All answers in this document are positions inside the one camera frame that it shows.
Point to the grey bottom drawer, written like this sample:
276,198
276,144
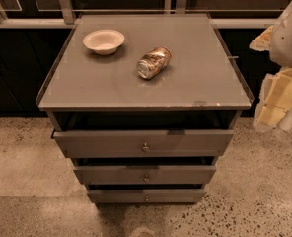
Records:
147,196

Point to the grey drawer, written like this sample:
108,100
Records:
143,175
147,196
142,143

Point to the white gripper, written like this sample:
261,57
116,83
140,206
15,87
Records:
289,41

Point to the crushed brown soda can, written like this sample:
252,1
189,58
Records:
153,62

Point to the white paper bowl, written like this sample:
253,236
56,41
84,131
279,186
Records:
104,42

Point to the grey middle drawer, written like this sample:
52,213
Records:
143,175

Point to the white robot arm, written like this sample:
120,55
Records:
280,51

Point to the metal railing frame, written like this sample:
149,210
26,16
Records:
235,14

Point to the grey drawer cabinet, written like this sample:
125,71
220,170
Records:
200,89

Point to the grey top drawer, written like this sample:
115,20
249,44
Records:
142,143

